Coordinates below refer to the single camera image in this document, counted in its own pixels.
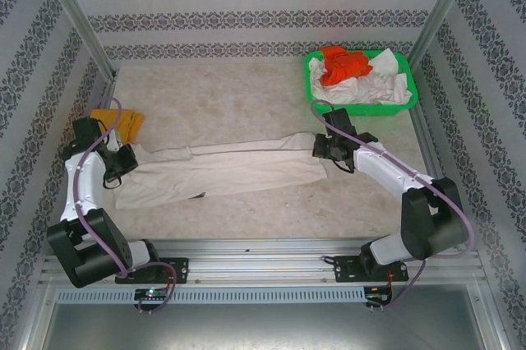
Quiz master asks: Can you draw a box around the white t-shirt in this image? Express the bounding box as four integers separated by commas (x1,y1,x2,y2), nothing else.
367,48,413,105
308,56,373,105
113,131,330,210

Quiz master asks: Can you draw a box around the yellow folded t-shirt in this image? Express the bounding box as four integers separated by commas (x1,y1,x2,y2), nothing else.
90,108,145,150

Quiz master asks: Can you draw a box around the green plastic basket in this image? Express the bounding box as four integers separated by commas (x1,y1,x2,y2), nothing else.
302,48,419,117

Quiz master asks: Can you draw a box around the white crumpled t-shirt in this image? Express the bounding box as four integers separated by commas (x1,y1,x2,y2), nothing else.
367,48,413,105
308,56,373,105

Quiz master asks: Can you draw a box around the orange crumpled t-shirt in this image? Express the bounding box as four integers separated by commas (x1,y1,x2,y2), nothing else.
319,46,374,87

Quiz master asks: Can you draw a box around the small controller board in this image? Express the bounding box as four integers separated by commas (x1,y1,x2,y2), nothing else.
134,288,165,302
365,286,394,306

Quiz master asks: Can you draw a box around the grey metal panel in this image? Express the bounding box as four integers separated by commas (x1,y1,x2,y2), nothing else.
40,302,490,350

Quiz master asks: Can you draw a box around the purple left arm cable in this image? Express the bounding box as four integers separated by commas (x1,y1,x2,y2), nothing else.
76,97,177,315

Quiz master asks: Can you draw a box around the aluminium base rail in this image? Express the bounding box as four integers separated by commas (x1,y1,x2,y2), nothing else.
39,238,488,285

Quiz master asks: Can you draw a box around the aluminium frame post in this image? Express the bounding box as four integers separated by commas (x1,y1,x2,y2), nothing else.
39,0,118,80
408,0,490,70

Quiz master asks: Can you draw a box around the grey slotted cable duct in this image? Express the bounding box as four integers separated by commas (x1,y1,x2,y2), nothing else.
55,287,367,305

